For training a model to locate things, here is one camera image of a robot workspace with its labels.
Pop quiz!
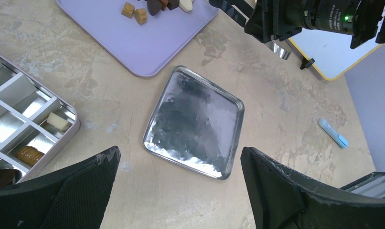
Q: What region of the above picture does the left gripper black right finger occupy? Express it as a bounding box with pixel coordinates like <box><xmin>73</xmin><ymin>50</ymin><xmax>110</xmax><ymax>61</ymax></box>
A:
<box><xmin>240</xmin><ymin>147</ymin><xmax>385</xmax><ymax>229</ymax></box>

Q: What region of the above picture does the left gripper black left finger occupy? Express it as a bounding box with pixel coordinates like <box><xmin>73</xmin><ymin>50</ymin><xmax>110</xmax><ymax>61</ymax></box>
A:
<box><xmin>0</xmin><ymin>146</ymin><xmax>121</xmax><ymax>229</ymax></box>

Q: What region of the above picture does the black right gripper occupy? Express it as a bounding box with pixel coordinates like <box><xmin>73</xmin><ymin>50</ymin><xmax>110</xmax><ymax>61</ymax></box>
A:
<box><xmin>208</xmin><ymin>0</ymin><xmax>303</xmax><ymax>43</ymax></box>

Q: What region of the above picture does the pink divided chocolate tin box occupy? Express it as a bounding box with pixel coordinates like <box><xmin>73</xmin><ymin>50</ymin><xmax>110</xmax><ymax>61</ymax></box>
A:
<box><xmin>0</xmin><ymin>55</ymin><xmax>80</xmax><ymax>182</ymax></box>

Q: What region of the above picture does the white chocolate piece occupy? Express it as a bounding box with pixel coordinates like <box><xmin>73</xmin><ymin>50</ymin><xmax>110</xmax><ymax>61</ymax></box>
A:
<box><xmin>179</xmin><ymin>0</ymin><xmax>193</xmax><ymax>12</ymax></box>

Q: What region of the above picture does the caramel chocolate piece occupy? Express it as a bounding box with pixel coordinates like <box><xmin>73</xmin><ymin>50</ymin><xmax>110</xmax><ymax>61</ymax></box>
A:
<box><xmin>121</xmin><ymin>2</ymin><xmax>135</xmax><ymax>19</ymax></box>
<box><xmin>134</xmin><ymin>8</ymin><xmax>147</xmax><ymax>25</ymax></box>

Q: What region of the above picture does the light blue marker pen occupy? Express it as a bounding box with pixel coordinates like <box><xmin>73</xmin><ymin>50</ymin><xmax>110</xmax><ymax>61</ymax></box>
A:
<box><xmin>318</xmin><ymin>118</ymin><xmax>349</xmax><ymax>148</ymax></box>

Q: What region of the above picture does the lavender plastic tray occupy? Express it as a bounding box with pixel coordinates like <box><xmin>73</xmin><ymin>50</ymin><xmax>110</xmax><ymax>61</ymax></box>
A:
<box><xmin>56</xmin><ymin>0</ymin><xmax>219</xmax><ymax>77</ymax></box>

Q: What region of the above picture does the black whiteboard foot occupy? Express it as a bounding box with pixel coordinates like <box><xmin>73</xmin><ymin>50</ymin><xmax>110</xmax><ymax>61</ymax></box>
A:
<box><xmin>299</xmin><ymin>57</ymin><xmax>315</xmax><ymax>70</ymax></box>

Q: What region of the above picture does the silver square tin lid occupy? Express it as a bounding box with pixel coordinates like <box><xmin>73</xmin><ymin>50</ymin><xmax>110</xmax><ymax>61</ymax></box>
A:
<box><xmin>142</xmin><ymin>65</ymin><xmax>245</xmax><ymax>180</ymax></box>

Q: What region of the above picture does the yellow framed whiteboard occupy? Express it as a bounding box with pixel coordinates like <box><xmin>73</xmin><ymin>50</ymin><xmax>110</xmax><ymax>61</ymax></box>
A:
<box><xmin>289</xmin><ymin>29</ymin><xmax>381</xmax><ymax>81</ymax></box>

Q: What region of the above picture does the aluminium frame rail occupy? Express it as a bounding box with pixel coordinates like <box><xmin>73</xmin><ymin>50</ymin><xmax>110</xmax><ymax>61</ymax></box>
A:
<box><xmin>341</xmin><ymin>172</ymin><xmax>385</xmax><ymax>199</ymax></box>

